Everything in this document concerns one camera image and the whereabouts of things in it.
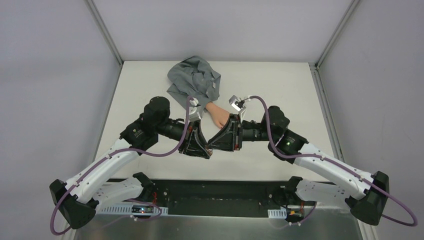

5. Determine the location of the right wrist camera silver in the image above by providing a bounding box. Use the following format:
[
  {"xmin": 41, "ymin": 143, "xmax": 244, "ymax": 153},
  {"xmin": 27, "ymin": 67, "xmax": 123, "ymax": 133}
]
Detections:
[{"xmin": 228, "ymin": 95, "xmax": 246, "ymax": 114}]

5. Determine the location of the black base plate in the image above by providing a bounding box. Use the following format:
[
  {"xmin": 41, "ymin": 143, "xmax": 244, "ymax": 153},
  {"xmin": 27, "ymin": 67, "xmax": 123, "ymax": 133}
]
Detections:
[{"xmin": 109, "ymin": 178, "xmax": 316, "ymax": 219}]

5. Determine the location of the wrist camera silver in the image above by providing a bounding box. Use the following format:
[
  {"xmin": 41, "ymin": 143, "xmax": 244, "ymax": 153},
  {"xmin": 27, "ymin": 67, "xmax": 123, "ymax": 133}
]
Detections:
[
  {"xmin": 188, "ymin": 98, "xmax": 204, "ymax": 122},
  {"xmin": 228, "ymin": 95, "xmax": 246, "ymax": 114}
]

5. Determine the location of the left aluminium frame post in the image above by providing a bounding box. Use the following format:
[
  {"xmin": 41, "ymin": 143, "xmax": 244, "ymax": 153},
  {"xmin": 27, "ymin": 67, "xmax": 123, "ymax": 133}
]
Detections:
[{"xmin": 84, "ymin": 0, "xmax": 124, "ymax": 67}]

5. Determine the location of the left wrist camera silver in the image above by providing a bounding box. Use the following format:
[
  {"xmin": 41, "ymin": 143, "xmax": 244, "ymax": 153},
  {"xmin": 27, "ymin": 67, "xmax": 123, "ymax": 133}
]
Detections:
[{"xmin": 188, "ymin": 98, "xmax": 204, "ymax": 122}]

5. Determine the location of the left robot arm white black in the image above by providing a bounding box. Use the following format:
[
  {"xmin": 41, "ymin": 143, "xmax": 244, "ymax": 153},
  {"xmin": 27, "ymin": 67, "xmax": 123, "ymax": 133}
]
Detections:
[{"xmin": 49, "ymin": 95, "xmax": 211, "ymax": 236}]

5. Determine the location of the aluminium frame post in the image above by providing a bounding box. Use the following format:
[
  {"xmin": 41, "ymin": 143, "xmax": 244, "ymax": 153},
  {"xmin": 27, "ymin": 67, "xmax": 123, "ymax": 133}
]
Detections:
[
  {"xmin": 315, "ymin": 0, "xmax": 362, "ymax": 70},
  {"xmin": 84, "ymin": 0, "xmax": 124, "ymax": 67}
]

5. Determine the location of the mannequin hand with painted nails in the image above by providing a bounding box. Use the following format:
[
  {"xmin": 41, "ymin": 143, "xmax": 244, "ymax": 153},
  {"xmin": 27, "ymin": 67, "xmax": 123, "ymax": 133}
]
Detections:
[{"xmin": 205, "ymin": 102, "xmax": 230, "ymax": 129}]

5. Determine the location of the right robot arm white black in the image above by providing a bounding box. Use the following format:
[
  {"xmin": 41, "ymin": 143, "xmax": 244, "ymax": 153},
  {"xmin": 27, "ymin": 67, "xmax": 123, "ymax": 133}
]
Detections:
[{"xmin": 207, "ymin": 105, "xmax": 389, "ymax": 226}]

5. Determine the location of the right aluminium frame post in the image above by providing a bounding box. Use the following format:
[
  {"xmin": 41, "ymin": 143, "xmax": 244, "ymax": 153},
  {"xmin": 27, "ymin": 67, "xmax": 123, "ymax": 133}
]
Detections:
[{"xmin": 315, "ymin": 0, "xmax": 362, "ymax": 70}]

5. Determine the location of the grey shirt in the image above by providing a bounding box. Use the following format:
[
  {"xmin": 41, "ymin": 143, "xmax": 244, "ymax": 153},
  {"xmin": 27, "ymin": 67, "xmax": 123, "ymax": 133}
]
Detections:
[{"xmin": 167, "ymin": 55, "xmax": 221, "ymax": 108}]

